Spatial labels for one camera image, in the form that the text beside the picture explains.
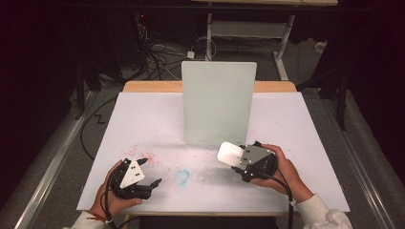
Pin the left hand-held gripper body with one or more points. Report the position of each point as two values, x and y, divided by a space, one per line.
132 176

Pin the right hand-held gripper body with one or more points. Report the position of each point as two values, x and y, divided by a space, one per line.
258 159

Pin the white eraser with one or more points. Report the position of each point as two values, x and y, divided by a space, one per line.
228 153

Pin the white glass whiteboard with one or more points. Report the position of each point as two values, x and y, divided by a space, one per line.
218 101

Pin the person's left hand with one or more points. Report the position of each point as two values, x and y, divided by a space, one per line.
111 203

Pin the person's right hand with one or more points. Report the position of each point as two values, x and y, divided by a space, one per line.
289 178

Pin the person's left white sleeve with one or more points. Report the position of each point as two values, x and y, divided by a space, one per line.
84 222

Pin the person's white sleeve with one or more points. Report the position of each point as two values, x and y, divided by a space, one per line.
321 213
84 222

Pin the person's right white sleeve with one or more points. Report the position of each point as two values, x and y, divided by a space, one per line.
321 213

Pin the black stand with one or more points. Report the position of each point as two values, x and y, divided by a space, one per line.
80 92
341 101

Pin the white power adapter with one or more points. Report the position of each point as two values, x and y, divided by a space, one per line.
190 54

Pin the metal floor rail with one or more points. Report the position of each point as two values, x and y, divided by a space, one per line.
47 171
356 171

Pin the white metal table frame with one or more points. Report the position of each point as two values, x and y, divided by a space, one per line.
248 29

